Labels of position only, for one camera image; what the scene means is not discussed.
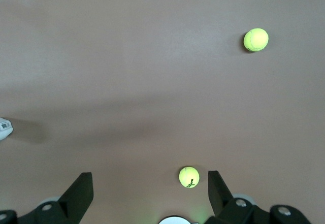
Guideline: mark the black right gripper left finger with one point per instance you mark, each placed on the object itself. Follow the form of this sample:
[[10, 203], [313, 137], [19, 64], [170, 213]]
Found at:
[[73, 201]]

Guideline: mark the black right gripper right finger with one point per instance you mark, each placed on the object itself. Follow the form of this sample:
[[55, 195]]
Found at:
[[228, 211]]

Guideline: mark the silver tennis ball can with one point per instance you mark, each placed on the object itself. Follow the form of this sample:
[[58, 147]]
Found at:
[[5, 128]]

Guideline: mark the yellow-green tennis ball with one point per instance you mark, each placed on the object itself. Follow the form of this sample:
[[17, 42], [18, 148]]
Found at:
[[189, 177], [256, 39]]

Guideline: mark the brown table cover mat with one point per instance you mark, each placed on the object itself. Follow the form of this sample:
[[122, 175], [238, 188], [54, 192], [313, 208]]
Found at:
[[152, 81]]

